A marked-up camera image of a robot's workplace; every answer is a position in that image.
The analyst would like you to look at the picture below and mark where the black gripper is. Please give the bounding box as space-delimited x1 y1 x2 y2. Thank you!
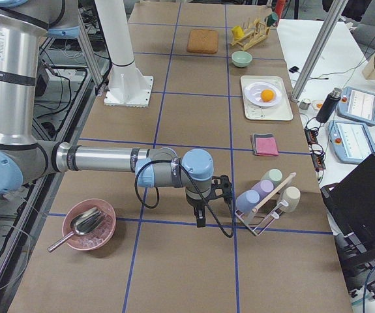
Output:
190 200 206 228

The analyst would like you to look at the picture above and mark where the white ceramic plate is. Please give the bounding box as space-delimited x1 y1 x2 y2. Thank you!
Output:
244 82 283 108

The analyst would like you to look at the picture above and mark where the orange fruit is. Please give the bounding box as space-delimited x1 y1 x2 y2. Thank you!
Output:
260 89 275 102

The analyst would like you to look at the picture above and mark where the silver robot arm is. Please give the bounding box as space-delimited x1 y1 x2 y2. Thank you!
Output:
0 1 214 227

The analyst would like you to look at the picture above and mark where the cream bear serving tray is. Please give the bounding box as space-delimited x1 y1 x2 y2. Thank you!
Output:
240 76 293 121

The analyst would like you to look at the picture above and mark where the blue tumbler cup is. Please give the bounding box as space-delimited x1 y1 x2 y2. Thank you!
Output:
235 190 260 213

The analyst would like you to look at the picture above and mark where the purple tumbler cup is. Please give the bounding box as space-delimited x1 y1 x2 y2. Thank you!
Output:
251 179 274 200

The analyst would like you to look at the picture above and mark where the green tumbler cup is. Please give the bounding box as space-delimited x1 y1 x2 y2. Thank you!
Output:
261 168 283 187

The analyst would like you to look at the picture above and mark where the beige tumbler cup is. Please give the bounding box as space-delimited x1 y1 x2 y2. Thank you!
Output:
280 186 301 213

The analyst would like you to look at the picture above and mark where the pink bowl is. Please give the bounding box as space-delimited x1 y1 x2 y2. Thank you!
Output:
62 198 116 251

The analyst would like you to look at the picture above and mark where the pink folded cloth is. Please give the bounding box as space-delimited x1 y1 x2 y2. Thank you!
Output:
254 137 278 156

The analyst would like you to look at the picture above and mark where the grey folded cloth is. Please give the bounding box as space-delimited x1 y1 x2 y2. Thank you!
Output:
251 134 274 155

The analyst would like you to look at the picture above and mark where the metal scoop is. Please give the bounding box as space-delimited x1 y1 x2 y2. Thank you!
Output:
47 207 105 253

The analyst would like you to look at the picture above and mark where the small metal tin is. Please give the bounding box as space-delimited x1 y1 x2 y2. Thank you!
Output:
299 98 311 111

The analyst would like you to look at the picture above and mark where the black laptop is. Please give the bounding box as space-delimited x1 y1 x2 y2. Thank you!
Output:
320 151 375 258

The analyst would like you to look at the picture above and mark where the green ceramic bowl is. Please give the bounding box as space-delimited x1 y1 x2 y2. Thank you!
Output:
231 51 253 68

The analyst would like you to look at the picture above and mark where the near teach pendant tablet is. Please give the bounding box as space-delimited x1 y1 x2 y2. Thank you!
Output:
327 120 375 164

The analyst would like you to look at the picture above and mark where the teach pendant tablet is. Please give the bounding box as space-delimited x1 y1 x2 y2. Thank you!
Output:
327 120 375 164
337 87 375 126

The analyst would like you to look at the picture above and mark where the black thermos bottle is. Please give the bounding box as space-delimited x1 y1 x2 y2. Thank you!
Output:
315 87 342 123

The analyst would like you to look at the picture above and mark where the small black device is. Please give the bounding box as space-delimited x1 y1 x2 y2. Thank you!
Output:
289 66 299 73

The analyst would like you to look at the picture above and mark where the wooden cutting board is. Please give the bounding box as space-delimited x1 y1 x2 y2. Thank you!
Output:
187 29 218 54

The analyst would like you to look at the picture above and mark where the wooden mug drying rack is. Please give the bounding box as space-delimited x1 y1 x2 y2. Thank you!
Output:
230 17 271 52

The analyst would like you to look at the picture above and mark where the yellow mug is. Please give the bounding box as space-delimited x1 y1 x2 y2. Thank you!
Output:
231 25 245 40

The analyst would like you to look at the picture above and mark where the far teach pendant tablet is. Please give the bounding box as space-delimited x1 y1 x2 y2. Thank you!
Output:
337 87 375 126

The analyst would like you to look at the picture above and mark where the dark green mug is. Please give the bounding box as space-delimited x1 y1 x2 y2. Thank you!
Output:
264 12 279 27

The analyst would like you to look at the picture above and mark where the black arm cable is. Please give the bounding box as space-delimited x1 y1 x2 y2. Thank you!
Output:
134 159 235 239

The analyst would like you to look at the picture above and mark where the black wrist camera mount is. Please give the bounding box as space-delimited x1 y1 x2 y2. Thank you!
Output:
209 175 233 204

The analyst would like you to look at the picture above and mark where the white wire cup rack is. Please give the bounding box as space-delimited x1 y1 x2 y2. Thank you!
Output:
234 172 296 236

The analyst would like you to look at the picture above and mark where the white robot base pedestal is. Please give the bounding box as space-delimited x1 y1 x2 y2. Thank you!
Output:
95 1 154 108

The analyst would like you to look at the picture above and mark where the aluminium frame post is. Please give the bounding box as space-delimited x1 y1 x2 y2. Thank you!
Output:
291 0 348 102

